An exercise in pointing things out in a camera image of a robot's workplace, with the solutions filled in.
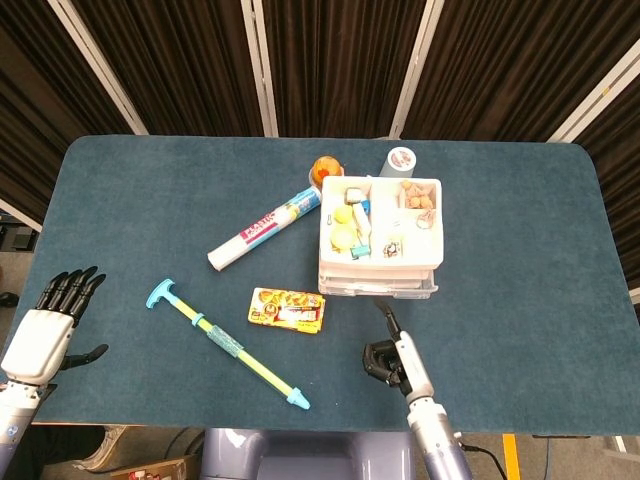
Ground orange jelly cup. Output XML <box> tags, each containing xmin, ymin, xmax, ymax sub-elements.
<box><xmin>308</xmin><ymin>155</ymin><xmax>346</xmax><ymax>189</ymax></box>

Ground grey robot torso base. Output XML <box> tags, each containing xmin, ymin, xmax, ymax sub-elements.
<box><xmin>199</xmin><ymin>427</ymin><xmax>416</xmax><ymax>480</ymax></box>

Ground large yellow round container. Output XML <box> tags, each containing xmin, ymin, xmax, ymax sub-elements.
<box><xmin>329</xmin><ymin>225</ymin><xmax>355</xmax><ymax>251</ymax></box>

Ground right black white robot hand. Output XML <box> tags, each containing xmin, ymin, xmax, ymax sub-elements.
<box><xmin>362</xmin><ymin>298</ymin><xmax>435</xmax><ymax>401</ymax></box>

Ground white plastic organizer box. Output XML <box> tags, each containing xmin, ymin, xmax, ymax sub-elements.
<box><xmin>317</xmin><ymin>174</ymin><xmax>445</xmax><ymax>300</ymax></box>

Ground green blue water pump toy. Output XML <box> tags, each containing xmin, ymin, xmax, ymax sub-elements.
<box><xmin>145</xmin><ymin>278</ymin><xmax>311</xmax><ymax>411</ymax></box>

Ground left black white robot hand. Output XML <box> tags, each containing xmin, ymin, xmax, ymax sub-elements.
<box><xmin>0</xmin><ymin>265</ymin><xmax>110</xmax><ymax>386</ymax></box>

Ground cardboard box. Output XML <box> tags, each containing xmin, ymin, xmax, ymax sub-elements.
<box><xmin>124</xmin><ymin>455</ymin><xmax>201</xmax><ymax>480</ymax></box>

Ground cling film roll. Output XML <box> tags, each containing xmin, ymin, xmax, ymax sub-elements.
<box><xmin>206</xmin><ymin>184</ymin><xmax>323</xmax><ymax>274</ymax></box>

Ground grey can white lid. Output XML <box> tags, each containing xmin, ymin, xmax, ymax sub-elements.
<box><xmin>378</xmin><ymin>146</ymin><xmax>418</xmax><ymax>179</ymax></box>

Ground white partition frame post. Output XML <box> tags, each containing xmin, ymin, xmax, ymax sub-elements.
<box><xmin>47</xmin><ymin>0</ymin><xmax>149</xmax><ymax>136</ymax></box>
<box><xmin>240</xmin><ymin>0</ymin><xmax>279</xmax><ymax>138</ymax></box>
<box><xmin>0</xmin><ymin>198</ymin><xmax>44</xmax><ymax>232</ymax></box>
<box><xmin>388</xmin><ymin>0</ymin><xmax>445</xmax><ymax>140</ymax></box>
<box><xmin>547</xmin><ymin>47</ymin><xmax>640</xmax><ymax>144</ymax></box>

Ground black equipment case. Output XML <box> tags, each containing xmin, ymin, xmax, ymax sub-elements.
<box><xmin>0</xmin><ymin>219</ymin><xmax>39</xmax><ymax>251</ymax></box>

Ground yellow curry box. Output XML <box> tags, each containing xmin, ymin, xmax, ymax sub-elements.
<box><xmin>247</xmin><ymin>286</ymin><xmax>327</xmax><ymax>334</ymax></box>

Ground black cable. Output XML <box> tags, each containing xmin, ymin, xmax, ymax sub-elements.
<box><xmin>459</xmin><ymin>442</ymin><xmax>509</xmax><ymax>480</ymax></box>

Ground brown plush bear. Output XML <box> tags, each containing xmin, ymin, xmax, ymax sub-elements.
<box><xmin>401</xmin><ymin>180</ymin><xmax>435</xmax><ymax>210</ymax></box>

